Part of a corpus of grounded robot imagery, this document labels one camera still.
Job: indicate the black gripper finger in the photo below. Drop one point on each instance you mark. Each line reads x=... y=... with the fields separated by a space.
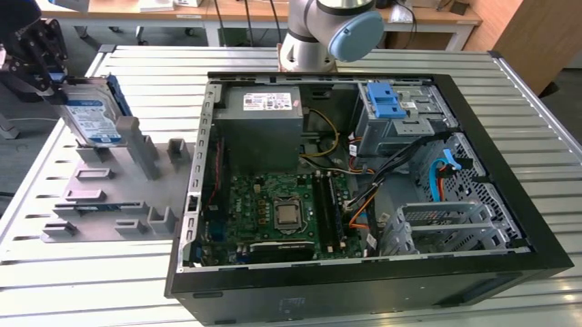
x=49 y=44
x=56 y=93

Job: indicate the hard disk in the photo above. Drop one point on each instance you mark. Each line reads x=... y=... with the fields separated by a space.
x=91 y=119

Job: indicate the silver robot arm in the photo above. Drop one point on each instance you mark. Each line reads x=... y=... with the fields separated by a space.
x=308 y=54

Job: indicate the silver disk bay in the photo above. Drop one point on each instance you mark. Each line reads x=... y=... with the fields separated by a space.
x=446 y=227

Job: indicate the black wastebasket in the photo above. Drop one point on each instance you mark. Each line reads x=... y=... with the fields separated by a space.
x=27 y=97

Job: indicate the wooden top desk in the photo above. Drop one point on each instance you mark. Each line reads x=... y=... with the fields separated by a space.
x=436 y=17
x=117 y=7

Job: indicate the grey parts rack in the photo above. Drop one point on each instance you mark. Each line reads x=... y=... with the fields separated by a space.
x=117 y=190

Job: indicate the white labelled box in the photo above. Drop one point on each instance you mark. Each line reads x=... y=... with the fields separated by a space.
x=187 y=2

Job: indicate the RAM stick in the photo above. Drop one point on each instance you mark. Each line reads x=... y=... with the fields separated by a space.
x=97 y=208

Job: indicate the grey power supply unit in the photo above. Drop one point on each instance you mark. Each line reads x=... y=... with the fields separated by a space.
x=259 y=143

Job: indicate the green motherboard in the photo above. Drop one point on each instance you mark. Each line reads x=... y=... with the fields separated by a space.
x=245 y=190

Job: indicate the silver CPU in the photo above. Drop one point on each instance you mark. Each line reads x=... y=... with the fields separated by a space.
x=287 y=214

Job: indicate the CPU socket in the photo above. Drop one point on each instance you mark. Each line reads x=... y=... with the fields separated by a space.
x=288 y=230

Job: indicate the black RAM slot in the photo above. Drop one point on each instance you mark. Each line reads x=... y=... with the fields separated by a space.
x=322 y=211

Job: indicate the black graphics card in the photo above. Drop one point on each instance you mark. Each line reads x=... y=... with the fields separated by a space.
x=282 y=252

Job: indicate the blue bay latch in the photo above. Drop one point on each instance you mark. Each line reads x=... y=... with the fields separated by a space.
x=383 y=102

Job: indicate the silver optical drive cage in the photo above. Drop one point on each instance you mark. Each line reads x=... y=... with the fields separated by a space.
x=408 y=129

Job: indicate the black PC case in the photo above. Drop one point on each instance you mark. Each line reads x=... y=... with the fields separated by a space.
x=318 y=293

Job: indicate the wooden cabinet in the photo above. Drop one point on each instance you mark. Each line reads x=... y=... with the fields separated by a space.
x=536 y=34

